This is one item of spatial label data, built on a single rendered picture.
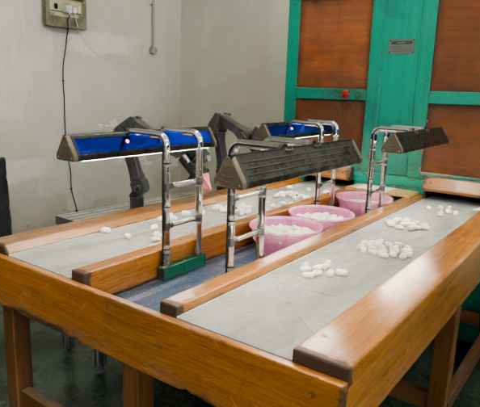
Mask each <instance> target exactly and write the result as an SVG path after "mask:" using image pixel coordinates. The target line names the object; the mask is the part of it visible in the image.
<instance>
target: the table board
mask: <svg viewBox="0 0 480 407"><path fill-rule="evenodd" d="M0 305H3V306H5V307H7V308H9V309H11V310H14V311H18V312H19V313H20V314H22V315H24V316H25V317H28V318H30V319H32V320H33V321H37V322H39V323H41V324H42V325H45V326H48V327H49V328H52V329H54V330H56V331H57V332H59V333H61V334H64V335H65V336H68V337H70V338H74V339H78V340H79V341H80V342H81V343H83V344H85V345H87V346H89V347H91V348H93V349H95V350H98V351H100V352H102V353H104V354H106V355H109V356H111V357H113V358H115V359H117V360H119V361H121V362H122V363H125V364H127V365H129V366H131V367H134V368H136V369H137V370H139V371H142V372H144V373H145V374H148V375H150V376H152V377H154V378H156V379H158V380H161V381H163V382H165V383H167V384H169V385H171V386H173V387H176V388H179V389H187V390H188V391H189V392H190V393H191V394H193V395H195V396H197V397H199V398H200V399H202V400H203V401H206V402H208V403H209V404H211V405H214V406H216V407H346V404H347V386H348V383H347V382H345V381H342V380H339V379H336V378H334V377H332V376H328V375H326V374H323V373H321V372H319V371H315V370H313V369H310V368H308V367H304V366H302V365H300V364H297V363H293V362H291V361H288V360H286V359H282V358H280V357H278V356H275V355H272V354H269V353H267V352H265V351H262V350H259V349H256V348H254V347H252V346H248V345H246V344H243V343H240V342H237V341H234V340H232V339H230V338H226V337H224V336H221V335H219V334H215V333H213V332H211V331H208V330H206V329H202V328H200V327H198V326H195V325H192V324H189V323H187V322H184V321H181V320H178V319H176V318H173V317H170V316H167V315H165V314H163V313H159V312H157V311H154V310H152V309H150V308H146V307H144V306H141V305H139V304H135V303H133V302H130V301H128V300H124V299H122V298H119V297H117V296H114V295H111V294H109V293H106V292H103V291H100V290H98V289H96V288H93V287H90V286H87V285H85V284H82V283H79V282H76V281H74V280H72V279H68V278H66V277H63V276H61V275H57V274H55V273H52V272H50V271H47V270H44V269H42V268H39V267H37V266H33V265H31V264H28V263H26V262H22V261H20V260H18V259H15V258H12V257H9V256H7V255H5V254H1V253H0Z"/></svg>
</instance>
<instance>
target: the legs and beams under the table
mask: <svg viewBox="0 0 480 407"><path fill-rule="evenodd" d="M2 310H3V322H4V334H5V346H6V369H7V381H8V393H9V405H10V407H65V406H63V405H61V404H59V403H57V402H56V401H54V400H53V399H51V398H49V397H47V396H45V395H44V394H43V393H41V392H39V391H37V390H35V389H34V388H33V374H32V347H31V332H30V318H28V317H25V316H24V315H22V314H20V313H19V312H18V311H14V310H11V309H9V308H7V307H5V306H2ZM459 322H462V323H466V324H469V325H474V326H477V327H479V333H478V337H477V339H476V341H475V342H474V344H473V345H472V346H471V348H470V349H469V352H468V353H467V355H466V356H465V357H464V359H463V361H462V362H461V364H460V366H459V367H458V369H457V370H456V372H455V373H454V375H453V365H454V359H455V353H456V346H457V335H458V328H459ZM474 367H480V313H477V312H474V311H470V310H467V309H463V308H461V306H460V308H459V309H458V310H457V311H456V312H455V313H454V314H453V316H452V317H451V318H450V319H449V321H448V322H447V323H446V324H445V326H444V327H443V328H442V330H441V331H440V332H439V333H438V334H437V335H436V336H435V341H434V347H433V354H432V367H431V374H430V380H429V387H428V388H424V387H421V386H418V385H416V384H412V383H410V382H407V381H405V380H399V382H398V383H397V384H396V386H395V387H394V388H393V390H392V391H391V392H390V393H389V395H390V396H392V397H396V398H398V399H400V400H403V401H406V402H409V403H411V404H414V405H417V406H420V407H452V406H453V403H454V402H455V400H456V399H457V397H458V395H459V393H460V391H461V390H462V388H463V386H464V385H465V382H466V381H467V380H468V378H469V375H470V374H471V372H472V370H473V369H474ZM123 407H154V378H153V377H152V376H150V375H148V374H145V373H144V372H142V371H139V370H137V369H136V368H134V367H131V366H129V365H127V364H125V363H123Z"/></svg>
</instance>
